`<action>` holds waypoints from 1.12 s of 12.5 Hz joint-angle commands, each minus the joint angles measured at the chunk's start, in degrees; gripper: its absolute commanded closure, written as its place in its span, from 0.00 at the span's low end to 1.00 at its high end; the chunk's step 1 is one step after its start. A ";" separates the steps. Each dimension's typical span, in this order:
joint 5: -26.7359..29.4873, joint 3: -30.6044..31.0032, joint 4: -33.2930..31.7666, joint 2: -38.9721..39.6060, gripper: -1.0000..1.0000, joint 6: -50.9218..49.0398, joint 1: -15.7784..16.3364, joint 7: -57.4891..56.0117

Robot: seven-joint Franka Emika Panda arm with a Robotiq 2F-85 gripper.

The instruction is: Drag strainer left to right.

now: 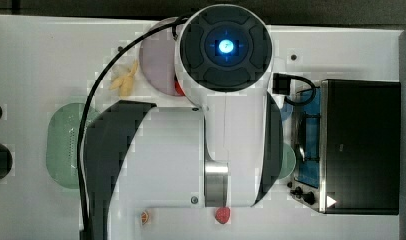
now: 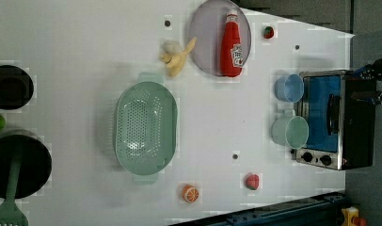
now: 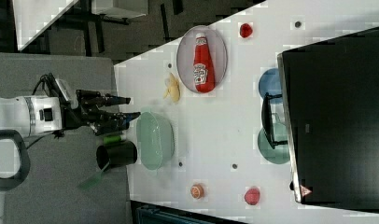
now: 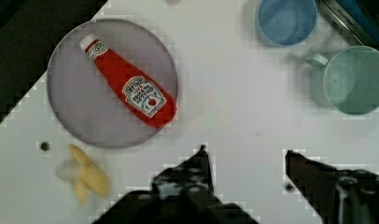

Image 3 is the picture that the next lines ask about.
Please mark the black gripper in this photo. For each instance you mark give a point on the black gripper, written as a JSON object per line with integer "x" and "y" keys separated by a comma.
{"x": 73, "y": 118}

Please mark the green plastic strainer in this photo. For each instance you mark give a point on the green plastic strainer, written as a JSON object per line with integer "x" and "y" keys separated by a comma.
{"x": 155, "y": 138}

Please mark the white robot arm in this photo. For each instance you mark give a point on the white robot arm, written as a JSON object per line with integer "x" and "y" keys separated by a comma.
{"x": 38, "y": 115}

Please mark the green cylindrical object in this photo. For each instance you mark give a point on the green cylindrical object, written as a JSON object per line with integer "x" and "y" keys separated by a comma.
{"x": 112, "y": 139}

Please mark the green spatula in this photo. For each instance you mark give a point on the green spatula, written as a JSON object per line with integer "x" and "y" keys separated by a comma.
{"x": 94, "y": 179}

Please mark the yellow toy banana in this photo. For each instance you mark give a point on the yellow toy banana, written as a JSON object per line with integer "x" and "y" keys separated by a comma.
{"x": 172, "y": 88}

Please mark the pink oval plate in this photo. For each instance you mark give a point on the pink oval plate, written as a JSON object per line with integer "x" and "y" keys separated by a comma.
{"x": 185, "y": 55}

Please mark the red ketchup bottle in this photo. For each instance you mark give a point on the red ketchup bottle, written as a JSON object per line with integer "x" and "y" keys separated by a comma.
{"x": 203, "y": 68}

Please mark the orange toy slice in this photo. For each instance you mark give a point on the orange toy slice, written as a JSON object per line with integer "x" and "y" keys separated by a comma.
{"x": 197, "y": 191}

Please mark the red toy strawberry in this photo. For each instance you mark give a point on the red toy strawberry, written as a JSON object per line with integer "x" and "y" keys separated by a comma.
{"x": 245, "y": 30}

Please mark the blue plastic cup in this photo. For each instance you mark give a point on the blue plastic cup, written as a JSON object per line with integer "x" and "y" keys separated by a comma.
{"x": 270, "y": 83}

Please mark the red toy apple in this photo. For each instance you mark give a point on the red toy apple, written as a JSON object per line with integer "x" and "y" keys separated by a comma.
{"x": 252, "y": 196}

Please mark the black toaster oven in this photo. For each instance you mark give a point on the black toaster oven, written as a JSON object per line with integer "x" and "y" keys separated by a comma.
{"x": 330, "y": 95}

